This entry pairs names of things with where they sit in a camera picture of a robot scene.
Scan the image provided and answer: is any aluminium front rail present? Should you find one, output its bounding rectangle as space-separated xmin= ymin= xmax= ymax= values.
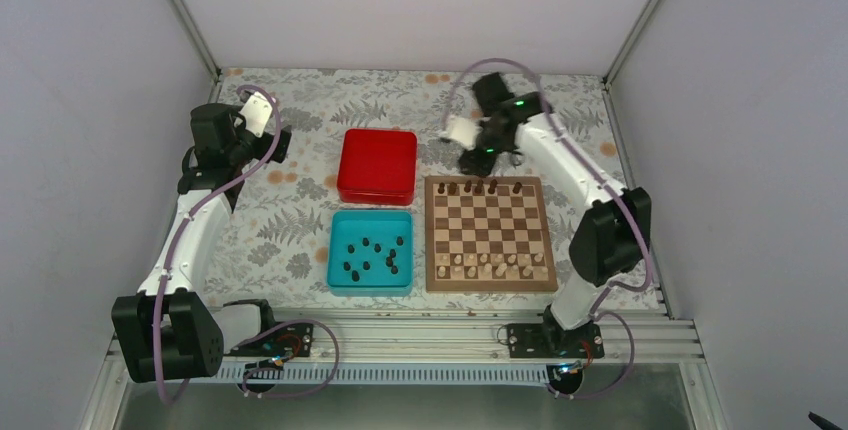
xmin=208 ymin=310 xmax=705 ymax=386

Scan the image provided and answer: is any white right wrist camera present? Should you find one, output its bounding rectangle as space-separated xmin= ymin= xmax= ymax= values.
xmin=440 ymin=115 xmax=482 ymax=150

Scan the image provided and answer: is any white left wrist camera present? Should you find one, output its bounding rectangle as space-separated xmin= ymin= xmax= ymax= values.
xmin=239 ymin=92 xmax=276 ymax=137

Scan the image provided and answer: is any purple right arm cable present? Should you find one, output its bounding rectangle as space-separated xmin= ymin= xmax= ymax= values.
xmin=439 ymin=57 xmax=657 ymax=402

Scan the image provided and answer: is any floral patterned table mat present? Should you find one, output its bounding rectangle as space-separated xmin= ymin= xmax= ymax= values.
xmin=198 ymin=67 xmax=664 ymax=312

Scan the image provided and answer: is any wooden chessboard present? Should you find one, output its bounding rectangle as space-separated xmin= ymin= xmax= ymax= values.
xmin=424 ymin=176 xmax=558 ymax=293

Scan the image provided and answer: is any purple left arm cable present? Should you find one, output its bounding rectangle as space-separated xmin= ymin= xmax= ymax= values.
xmin=146 ymin=85 xmax=340 ymax=408

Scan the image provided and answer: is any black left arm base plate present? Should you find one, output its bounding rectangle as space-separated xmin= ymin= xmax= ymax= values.
xmin=228 ymin=323 xmax=314 ymax=359

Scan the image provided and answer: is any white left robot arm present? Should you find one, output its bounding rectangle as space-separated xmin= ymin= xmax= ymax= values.
xmin=111 ymin=93 xmax=291 ymax=383

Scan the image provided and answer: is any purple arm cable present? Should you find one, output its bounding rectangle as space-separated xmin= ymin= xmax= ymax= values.
xmin=146 ymin=85 xmax=340 ymax=408
xmin=439 ymin=57 xmax=657 ymax=402

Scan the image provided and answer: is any red square tin lid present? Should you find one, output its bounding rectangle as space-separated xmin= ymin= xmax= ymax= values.
xmin=336 ymin=128 xmax=418 ymax=206

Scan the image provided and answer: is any blue plastic tray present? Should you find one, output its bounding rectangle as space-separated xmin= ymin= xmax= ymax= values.
xmin=326 ymin=209 xmax=415 ymax=298

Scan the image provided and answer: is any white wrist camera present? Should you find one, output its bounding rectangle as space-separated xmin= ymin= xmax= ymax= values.
xmin=440 ymin=115 xmax=482 ymax=150
xmin=239 ymin=92 xmax=276 ymax=137

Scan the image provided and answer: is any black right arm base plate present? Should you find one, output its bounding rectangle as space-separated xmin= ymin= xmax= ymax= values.
xmin=503 ymin=322 xmax=605 ymax=360

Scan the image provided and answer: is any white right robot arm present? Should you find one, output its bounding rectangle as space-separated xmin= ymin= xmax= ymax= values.
xmin=445 ymin=72 xmax=652 ymax=357

